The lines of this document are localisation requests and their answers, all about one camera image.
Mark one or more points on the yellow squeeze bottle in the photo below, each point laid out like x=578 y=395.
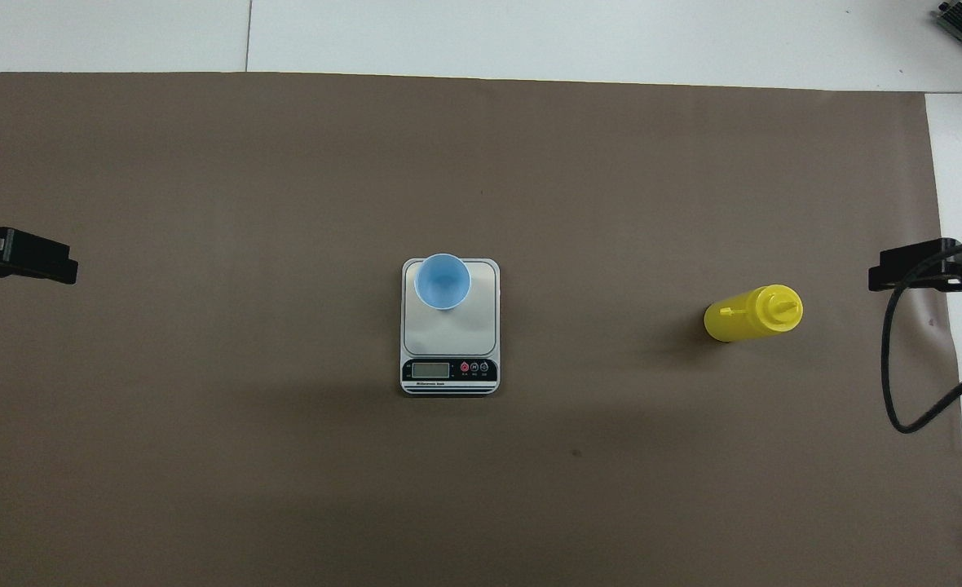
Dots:
x=750 y=316

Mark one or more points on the light blue plastic cup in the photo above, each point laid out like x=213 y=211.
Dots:
x=443 y=281

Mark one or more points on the silver digital kitchen scale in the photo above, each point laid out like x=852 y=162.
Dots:
x=448 y=350

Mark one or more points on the brown table mat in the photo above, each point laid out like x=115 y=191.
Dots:
x=204 y=408

